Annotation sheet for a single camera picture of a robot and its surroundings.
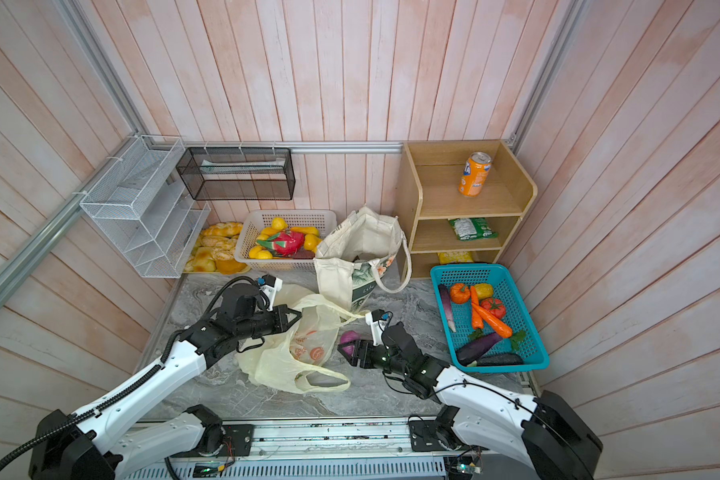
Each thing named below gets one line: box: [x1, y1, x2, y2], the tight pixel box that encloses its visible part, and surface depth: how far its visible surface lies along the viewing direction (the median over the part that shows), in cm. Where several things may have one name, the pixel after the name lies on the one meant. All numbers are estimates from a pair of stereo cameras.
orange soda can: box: [458, 151, 492, 197], surface depth 81 cm
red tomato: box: [480, 297, 506, 319], surface depth 94 cm
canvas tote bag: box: [314, 206, 412, 313], surface depth 91 cm
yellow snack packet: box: [437, 251, 474, 264], surface depth 109 cm
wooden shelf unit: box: [394, 139, 538, 279], surface depth 90 cm
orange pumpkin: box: [450, 283, 471, 304], surface depth 97 cm
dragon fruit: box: [256, 230, 305, 257], surface depth 108 cm
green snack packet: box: [447, 217, 499, 241], surface depth 96 cm
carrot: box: [470, 286, 513, 339], surface depth 92 cm
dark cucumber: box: [476, 353, 524, 366], surface depth 85 cm
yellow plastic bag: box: [237, 284, 367, 394], surface depth 76 cm
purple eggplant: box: [456, 333, 503, 366], surface depth 87 cm
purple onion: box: [340, 330, 361, 356], surface depth 79 cm
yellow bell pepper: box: [475, 283, 494, 299], surface depth 99 cm
